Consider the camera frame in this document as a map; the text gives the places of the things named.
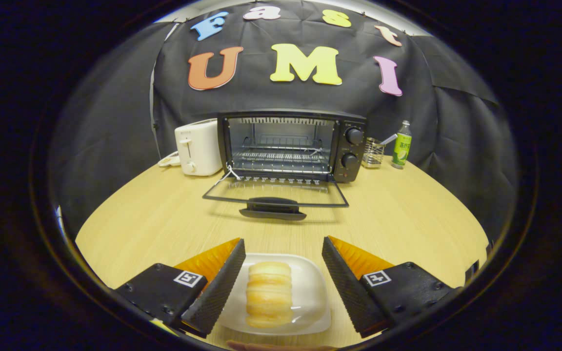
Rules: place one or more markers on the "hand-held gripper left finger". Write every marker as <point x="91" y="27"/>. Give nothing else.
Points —
<point x="220" y="287"/>

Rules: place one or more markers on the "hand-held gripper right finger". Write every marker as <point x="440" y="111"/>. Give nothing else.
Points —
<point x="349" y="287"/>

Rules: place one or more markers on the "golden bread roll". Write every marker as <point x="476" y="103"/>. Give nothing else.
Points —
<point x="269" y="292"/>

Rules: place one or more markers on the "black toaster oven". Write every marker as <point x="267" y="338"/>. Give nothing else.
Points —
<point x="354" y="156"/>

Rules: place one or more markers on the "white pop-up toaster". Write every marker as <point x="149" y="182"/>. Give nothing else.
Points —
<point x="198" y="146"/>

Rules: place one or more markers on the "white square plate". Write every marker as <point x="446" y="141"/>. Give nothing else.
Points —
<point x="310" y="292"/>

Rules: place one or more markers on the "small black object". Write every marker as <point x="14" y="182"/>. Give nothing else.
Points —
<point x="471" y="269"/>

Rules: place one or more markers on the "green drink bottle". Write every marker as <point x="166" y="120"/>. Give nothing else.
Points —
<point x="401" y="148"/>

